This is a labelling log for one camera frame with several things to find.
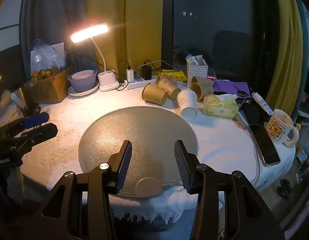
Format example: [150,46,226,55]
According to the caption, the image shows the purple bowl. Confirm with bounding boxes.
[67,69,98,93]

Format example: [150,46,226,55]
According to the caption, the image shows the sachets bundle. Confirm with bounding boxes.
[186,54,206,66]

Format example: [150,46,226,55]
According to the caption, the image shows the white paper cup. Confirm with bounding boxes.
[177,89,198,120]

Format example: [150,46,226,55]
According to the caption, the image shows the black cable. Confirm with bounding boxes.
[112,60,132,91]

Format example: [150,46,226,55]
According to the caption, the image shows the purple cloth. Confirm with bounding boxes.
[213,79,253,98]

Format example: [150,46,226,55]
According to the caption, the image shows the white plate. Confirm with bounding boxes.
[67,81,100,97]

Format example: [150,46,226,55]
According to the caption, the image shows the yellow printed bag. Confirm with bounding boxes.
[161,69,187,82]

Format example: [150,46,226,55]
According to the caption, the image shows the white cartoon mug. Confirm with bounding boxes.
[266,109,300,148]

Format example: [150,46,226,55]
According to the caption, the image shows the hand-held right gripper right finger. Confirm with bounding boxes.
[174,140,278,240]

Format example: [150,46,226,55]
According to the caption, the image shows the black handled scissors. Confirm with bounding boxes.
[234,84,250,98]

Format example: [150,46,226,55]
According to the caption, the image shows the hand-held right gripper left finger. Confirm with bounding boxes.
[41,140,133,240]

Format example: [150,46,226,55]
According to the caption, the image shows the white plastic basket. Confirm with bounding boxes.
[186,61,209,84]

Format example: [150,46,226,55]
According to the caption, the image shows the clear plastic bag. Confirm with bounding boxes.
[30,39,67,73]

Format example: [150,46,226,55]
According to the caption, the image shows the yellow curtain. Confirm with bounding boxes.
[266,0,304,117]
[83,0,164,77]

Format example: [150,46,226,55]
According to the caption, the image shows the cardboard box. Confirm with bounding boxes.
[24,66,73,105]

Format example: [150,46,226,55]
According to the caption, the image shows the round beige disc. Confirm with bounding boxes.
[134,177,162,199]

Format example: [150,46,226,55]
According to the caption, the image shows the round grey mat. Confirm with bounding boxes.
[79,106,198,198]

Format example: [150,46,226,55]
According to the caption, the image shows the black charger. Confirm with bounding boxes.
[142,65,152,81]

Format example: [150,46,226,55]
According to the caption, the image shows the white cable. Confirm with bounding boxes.
[252,140,262,184]

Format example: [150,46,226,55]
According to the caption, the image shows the pile of small oranges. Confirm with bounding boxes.
[31,66,63,82]

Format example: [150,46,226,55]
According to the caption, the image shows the white power strip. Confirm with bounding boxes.
[124,77,159,90]

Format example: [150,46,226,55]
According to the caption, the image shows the white desk lamp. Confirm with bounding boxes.
[70,23,119,92]

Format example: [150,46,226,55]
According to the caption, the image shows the white tube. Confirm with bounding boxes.
[251,92,273,116]

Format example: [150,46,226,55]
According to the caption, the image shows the yellow tissue pack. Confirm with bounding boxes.
[203,93,240,119]

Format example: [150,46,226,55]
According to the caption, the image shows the grey curtain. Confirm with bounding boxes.
[19,0,100,81]

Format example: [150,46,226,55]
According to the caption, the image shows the black smartphone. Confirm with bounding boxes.
[249,124,281,167]

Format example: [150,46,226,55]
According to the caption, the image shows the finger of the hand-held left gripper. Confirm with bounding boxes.
[0,122,58,153]
[0,112,50,136]

